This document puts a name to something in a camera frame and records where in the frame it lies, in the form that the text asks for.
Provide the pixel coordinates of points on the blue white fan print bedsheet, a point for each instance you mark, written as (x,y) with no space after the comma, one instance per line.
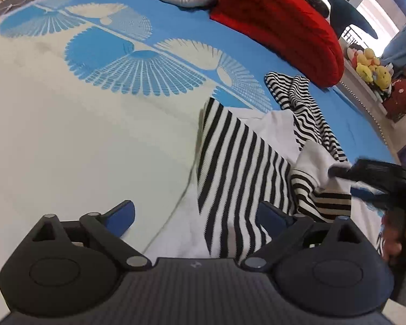
(54,125)

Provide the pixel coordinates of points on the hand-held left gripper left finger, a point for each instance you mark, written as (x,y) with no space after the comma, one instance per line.
(121,215)

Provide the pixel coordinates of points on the person's right hand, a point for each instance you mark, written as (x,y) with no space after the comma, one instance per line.
(391,240)

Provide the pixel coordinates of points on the black white striped garment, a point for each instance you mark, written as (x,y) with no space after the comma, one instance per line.
(236,162)

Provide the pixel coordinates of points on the white ribbed garment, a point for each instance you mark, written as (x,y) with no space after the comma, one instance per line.
(277,127)

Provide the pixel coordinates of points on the white padded bed frame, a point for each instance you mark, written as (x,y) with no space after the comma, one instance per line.
(362,101)

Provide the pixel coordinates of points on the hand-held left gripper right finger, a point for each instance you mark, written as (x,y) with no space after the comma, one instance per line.
(272,218)

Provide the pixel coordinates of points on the dark red box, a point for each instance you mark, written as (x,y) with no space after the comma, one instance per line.
(401,96)

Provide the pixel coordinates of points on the dark blue shark plush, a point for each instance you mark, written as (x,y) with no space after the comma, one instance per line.
(341,10)

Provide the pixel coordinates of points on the blue curtain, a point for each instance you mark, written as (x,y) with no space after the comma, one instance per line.
(404,45)

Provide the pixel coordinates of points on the yellow plush toy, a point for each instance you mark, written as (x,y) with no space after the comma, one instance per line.
(366,62)
(383,76)

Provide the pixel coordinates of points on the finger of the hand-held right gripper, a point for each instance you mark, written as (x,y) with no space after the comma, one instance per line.
(363,193)
(340,171)

